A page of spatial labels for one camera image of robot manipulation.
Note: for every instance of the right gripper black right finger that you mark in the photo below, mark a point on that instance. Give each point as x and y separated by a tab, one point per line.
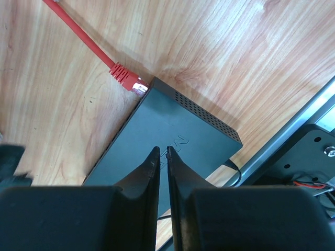
205	217

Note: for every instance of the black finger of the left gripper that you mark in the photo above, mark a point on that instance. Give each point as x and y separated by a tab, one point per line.
10	158

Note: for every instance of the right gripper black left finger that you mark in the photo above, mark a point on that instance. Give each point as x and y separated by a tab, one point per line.
118	217

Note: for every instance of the black network switch box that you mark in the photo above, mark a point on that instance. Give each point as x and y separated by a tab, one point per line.
164	117

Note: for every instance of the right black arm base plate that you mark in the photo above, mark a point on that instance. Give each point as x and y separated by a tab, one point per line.
302	157

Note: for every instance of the aluminium front rail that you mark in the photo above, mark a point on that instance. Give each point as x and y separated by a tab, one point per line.
318	110

